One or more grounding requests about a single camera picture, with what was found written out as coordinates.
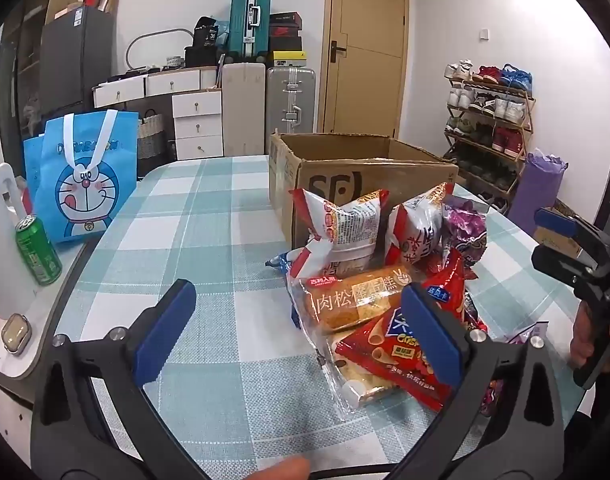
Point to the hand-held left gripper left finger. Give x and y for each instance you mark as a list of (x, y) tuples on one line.
[(165, 325)]

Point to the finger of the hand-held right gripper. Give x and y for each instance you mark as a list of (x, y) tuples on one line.
[(555, 220), (555, 260)]

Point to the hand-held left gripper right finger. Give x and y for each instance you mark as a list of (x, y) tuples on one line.
[(430, 335)]

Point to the purple snack bag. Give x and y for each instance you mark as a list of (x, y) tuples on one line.
[(467, 230)]

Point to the clear bread loaf packet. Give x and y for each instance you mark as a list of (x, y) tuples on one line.
[(345, 305)]

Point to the brown cardboard box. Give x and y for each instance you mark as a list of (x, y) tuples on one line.
[(330, 180)]

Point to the person's right hand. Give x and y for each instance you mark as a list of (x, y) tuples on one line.
[(581, 340)]

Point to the person's left hand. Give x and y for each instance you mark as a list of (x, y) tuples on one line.
[(280, 470)]

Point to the cardboard floor box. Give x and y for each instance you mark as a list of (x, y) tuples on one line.
[(560, 242)]

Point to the purple bag on floor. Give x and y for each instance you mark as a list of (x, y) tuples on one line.
[(537, 195)]

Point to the red crisps packet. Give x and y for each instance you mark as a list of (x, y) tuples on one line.
[(380, 350)]

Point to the clear pastry packet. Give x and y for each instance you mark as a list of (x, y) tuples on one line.
[(355, 385)]

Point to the wooden shoe rack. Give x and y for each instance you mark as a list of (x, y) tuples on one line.
[(527, 125)]

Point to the red white snack bag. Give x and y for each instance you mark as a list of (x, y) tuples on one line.
[(350, 225), (420, 230)]

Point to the white side table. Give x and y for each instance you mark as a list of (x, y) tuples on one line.
[(47, 320)]

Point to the blue snack packet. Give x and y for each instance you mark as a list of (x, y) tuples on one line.
[(280, 261)]

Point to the shoe rack with shoes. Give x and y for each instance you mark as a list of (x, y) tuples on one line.
[(485, 105)]

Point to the green drink can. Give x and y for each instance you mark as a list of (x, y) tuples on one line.
[(39, 252)]

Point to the blue cartoon tote bag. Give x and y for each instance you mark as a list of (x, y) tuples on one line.
[(85, 195)]

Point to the woven laundry basket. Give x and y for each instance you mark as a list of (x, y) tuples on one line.
[(150, 137)]

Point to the white drawer cabinet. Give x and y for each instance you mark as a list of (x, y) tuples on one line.
[(197, 125)]

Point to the beige suitcase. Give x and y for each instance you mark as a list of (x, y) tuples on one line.
[(242, 110)]

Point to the tan wooden door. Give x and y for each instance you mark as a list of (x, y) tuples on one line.
[(370, 45)]

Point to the silver suitcase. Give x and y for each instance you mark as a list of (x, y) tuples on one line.
[(290, 100)]

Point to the striped white bowl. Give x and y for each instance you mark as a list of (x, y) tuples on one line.
[(174, 61)]

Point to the black storage box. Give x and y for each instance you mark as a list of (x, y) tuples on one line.
[(202, 56)]

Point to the grey fridge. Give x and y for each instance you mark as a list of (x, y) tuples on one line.
[(70, 60)]

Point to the dark open shelf unit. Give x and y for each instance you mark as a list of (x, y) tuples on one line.
[(25, 75)]

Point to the yellow black shoe box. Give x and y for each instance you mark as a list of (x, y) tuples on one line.
[(286, 58)]

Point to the black bag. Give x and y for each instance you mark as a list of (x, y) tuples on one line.
[(206, 32)]

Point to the light blue bag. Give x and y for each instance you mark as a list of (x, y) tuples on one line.
[(224, 32)]

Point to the dark plain shoe box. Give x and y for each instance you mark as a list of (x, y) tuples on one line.
[(285, 43)]

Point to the teal suitcase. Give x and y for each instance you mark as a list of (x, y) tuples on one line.
[(242, 20)]

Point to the black red logo shoe box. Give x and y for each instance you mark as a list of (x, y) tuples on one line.
[(285, 32)]

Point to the grey oval metal frame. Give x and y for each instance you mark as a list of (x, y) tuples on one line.
[(150, 35)]

